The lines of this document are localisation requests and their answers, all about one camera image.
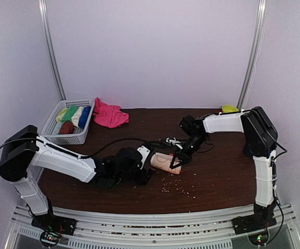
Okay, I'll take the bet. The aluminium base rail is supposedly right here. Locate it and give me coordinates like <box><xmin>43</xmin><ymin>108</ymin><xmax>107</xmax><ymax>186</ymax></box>
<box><xmin>2</xmin><ymin>204</ymin><xmax>300</xmax><ymax>248</ymax></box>

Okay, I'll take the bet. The aluminium frame post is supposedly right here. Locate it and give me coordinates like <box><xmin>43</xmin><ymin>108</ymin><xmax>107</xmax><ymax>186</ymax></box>
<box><xmin>237</xmin><ymin>0</ymin><xmax>268</xmax><ymax>110</ymax></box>
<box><xmin>38</xmin><ymin>0</ymin><xmax>66</xmax><ymax>101</ymax></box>

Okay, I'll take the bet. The pink towel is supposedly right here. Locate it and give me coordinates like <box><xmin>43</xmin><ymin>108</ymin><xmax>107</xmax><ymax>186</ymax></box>
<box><xmin>93</xmin><ymin>98</ymin><xmax>129</xmax><ymax>129</ymax></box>

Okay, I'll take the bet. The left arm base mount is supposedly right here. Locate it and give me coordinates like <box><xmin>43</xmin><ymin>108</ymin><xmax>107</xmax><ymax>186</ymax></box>
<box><xmin>31</xmin><ymin>215</ymin><xmax>77</xmax><ymax>236</ymax></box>

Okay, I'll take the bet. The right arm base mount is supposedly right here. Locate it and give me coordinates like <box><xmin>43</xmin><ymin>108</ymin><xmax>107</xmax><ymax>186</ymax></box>
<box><xmin>231</xmin><ymin>214</ymin><xmax>277</xmax><ymax>235</ymax></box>

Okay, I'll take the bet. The left circuit board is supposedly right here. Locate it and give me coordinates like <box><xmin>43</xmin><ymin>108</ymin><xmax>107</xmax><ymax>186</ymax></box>
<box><xmin>39</xmin><ymin>231</ymin><xmax>61</xmax><ymax>248</ymax></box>

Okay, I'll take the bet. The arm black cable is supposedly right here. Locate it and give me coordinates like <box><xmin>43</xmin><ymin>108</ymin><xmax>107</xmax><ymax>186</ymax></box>
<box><xmin>77</xmin><ymin>137</ymin><xmax>171</xmax><ymax>159</ymax></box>
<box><xmin>253</xmin><ymin>141</ymin><xmax>289</xmax><ymax>242</ymax></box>

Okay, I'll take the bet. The dark red rolled towel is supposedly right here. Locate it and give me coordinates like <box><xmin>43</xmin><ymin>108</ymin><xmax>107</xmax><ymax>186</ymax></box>
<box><xmin>59</xmin><ymin>121</ymin><xmax>74</xmax><ymax>134</ymax></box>

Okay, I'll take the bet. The orange bunny pattern towel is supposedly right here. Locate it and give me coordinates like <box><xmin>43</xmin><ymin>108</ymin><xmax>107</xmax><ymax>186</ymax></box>
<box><xmin>150</xmin><ymin>153</ymin><xmax>182</xmax><ymax>175</ymax></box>

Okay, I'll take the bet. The right aluminium frame post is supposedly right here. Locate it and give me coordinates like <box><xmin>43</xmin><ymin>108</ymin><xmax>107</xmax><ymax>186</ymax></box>
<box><xmin>237</xmin><ymin>0</ymin><xmax>268</xmax><ymax>110</ymax></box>

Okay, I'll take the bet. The yellow rolled towel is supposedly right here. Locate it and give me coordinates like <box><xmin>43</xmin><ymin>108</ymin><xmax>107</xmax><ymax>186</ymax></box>
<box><xmin>56</xmin><ymin>108</ymin><xmax>68</xmax><ymax>122</ymax></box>

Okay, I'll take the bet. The right circuit board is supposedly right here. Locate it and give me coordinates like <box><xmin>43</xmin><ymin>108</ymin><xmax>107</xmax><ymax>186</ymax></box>
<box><xmin>248</xmin><ymin>231</ymin><xmax>269</xmax><ymax>246</ymax></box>

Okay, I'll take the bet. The lime green bowl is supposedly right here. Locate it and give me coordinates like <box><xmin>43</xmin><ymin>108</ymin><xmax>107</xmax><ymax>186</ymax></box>
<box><xmin>222</xmin><ymin>104</ymin><xmax>239</xmax><ymax>113</ymax></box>

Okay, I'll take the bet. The blue rolled towel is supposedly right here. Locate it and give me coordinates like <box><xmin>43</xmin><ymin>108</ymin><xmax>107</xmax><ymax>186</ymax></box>
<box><xmin>78</xmin><ymin>106</ymin><xmax>91</xmax><ymax>129</ymax></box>

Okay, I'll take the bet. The left aluminium frame post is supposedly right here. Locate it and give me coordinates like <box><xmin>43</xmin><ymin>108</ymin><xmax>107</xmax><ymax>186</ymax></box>
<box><xmin>38</xmin><ymin>0</ymin><xmax>66</xmax><ymax>101</ymax></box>

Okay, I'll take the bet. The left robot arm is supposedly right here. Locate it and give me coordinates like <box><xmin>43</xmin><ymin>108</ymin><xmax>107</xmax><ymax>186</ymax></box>
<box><xmin>0</xmin><ymin>125</ymin><xmax>154</xmax><ymax>230</ymax></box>

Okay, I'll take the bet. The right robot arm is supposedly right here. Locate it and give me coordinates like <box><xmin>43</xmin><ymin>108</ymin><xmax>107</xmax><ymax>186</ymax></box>
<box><xmin>170</xmin><ymin>106</ymin><xmax>278</xmax><ymax>229</ymax></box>

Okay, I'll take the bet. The cream rolled towel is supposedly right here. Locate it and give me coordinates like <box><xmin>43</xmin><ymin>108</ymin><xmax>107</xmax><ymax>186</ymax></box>
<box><xmin>71</xmin><ymin>106</ymin><xmax>84</xmax><ymax>127</ymax></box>

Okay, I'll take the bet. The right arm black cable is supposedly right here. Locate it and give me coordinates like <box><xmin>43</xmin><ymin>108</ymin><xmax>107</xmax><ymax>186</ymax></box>
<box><xmin>253</xmin><ymin>141</ymin><xmax>289</xmax><ymax>242</ymax></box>

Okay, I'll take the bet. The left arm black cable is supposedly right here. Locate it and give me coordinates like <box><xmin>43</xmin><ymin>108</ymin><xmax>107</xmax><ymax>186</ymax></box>
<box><xmin>77</xmin><ymin>137</ymin><xmax>171</xmax><ymax>159</ymax></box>

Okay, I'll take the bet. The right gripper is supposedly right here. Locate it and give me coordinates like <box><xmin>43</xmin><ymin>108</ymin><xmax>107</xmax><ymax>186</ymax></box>
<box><xmin>171</xmin><ymin>134</ymin><xmax>207</xmax><ymax>169</ymax></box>

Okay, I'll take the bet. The circuit board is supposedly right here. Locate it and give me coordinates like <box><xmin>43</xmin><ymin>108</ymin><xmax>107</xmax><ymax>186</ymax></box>
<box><xmin>248</xmin><ymin>231</ymin><xmax>269</xmax><ymax>246</ymax></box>
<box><xmin>39</xmin><ymin>231</ymin><xmax>61</xmax><ymax>248</ymax></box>

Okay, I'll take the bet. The white plastic basket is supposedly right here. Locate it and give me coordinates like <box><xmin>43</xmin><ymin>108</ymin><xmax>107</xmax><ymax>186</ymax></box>
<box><xmin>40</xmin><ymin>99</ymin><xmax>95</xmax><ymax>145</ymax></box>

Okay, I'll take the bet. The green rolled towel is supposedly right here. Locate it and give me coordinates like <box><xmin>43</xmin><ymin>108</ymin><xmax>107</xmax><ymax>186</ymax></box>
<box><xmin>61</xmin><ymin>105</ymin><xmax>78</xmax><ymax>122</ymax></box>

